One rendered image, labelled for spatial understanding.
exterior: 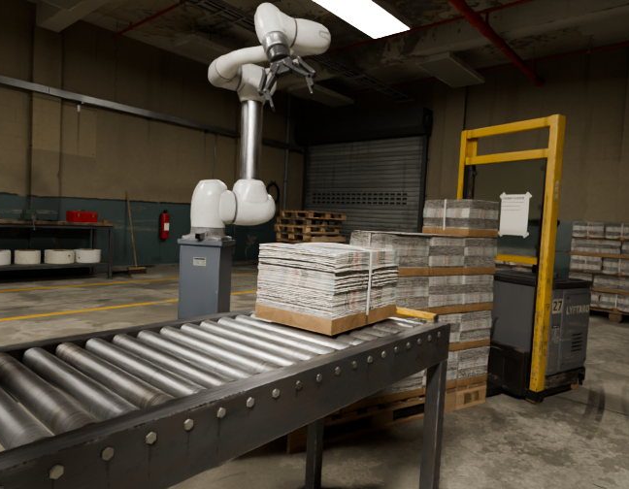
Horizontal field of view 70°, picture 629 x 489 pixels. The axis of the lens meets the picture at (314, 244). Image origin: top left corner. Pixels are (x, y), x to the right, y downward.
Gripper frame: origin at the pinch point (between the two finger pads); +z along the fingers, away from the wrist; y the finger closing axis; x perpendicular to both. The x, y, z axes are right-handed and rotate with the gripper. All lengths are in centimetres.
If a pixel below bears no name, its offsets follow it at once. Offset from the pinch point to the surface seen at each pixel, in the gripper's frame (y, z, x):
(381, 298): -9, 67, -22
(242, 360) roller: 27, 81, 22
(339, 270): 1, 62, 5
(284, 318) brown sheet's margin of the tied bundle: 20, 68, -6
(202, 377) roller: 31, 84, 34
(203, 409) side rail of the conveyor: 27, 91, 46
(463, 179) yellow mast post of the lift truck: -100, -40, -198
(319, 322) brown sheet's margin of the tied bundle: 10, 73, 0
